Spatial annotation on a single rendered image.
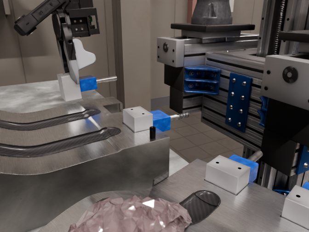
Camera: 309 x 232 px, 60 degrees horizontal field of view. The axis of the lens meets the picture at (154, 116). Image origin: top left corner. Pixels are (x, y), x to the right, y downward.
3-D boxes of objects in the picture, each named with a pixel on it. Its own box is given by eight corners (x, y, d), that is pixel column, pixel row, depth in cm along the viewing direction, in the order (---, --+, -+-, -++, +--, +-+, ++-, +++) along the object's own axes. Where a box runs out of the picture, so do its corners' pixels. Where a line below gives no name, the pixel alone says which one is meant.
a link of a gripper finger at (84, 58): (102, 78, 57) (92, 35, 56) (74, 84, 55) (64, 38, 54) (98, 80, 60) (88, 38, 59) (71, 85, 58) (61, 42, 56)
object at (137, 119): (180, 122, 57) (181, 98, 55) (195, 131, 53) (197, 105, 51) (123, 136, 51) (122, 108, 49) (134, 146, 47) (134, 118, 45)
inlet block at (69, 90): (113, 87, 68) (111, 66, 66) (121, 90, 64) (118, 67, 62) (61, 97, 62) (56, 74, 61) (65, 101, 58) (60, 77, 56)
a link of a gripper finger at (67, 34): (78, 58, 54) (67, 13, 53) (70, 59, 53) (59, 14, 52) (73, 61, 58) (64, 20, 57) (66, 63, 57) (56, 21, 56)
